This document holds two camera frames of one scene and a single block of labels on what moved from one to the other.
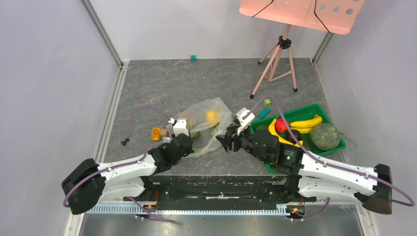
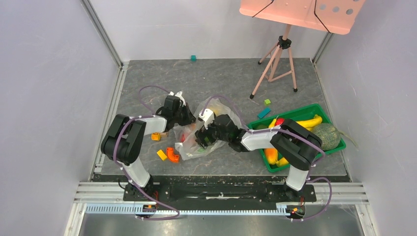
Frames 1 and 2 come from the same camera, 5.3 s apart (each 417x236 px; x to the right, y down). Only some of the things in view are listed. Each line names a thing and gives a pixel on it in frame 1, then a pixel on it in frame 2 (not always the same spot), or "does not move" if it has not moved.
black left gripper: (190, 150) → (190, 118)
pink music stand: (337, 16) does not move
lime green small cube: (267, 102) does not move
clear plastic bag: (208, 122) does not move
